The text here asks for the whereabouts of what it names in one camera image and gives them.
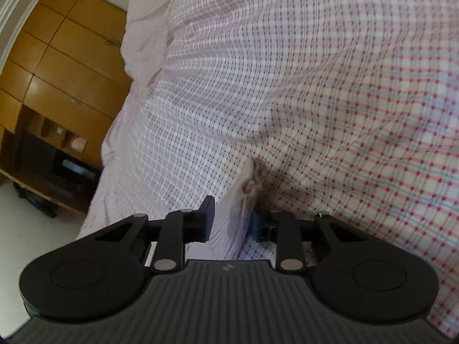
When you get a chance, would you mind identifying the wooden wardrobe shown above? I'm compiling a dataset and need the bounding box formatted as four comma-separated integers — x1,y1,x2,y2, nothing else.
0,0,134,144

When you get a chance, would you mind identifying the pink crinkled blanket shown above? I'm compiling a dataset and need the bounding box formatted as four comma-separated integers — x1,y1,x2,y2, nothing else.
120,0,177,92

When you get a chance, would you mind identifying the pink knitted sock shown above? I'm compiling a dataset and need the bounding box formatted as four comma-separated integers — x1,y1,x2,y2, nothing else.
210,157,268,261

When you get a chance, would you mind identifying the wooden desk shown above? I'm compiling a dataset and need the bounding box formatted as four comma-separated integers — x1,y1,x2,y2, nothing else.
0,107,104,216

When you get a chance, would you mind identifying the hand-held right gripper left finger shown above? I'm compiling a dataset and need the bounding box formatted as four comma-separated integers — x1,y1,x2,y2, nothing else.
77,196,216,273

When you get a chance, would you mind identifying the checked bed sheet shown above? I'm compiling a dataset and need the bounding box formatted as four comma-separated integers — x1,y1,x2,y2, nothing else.
77,0,459,339

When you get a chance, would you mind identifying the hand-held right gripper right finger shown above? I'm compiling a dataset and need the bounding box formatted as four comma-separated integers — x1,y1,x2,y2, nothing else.
250,208,382,272

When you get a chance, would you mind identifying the black monitor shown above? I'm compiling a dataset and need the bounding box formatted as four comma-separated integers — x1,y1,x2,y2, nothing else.
21,132,102,198

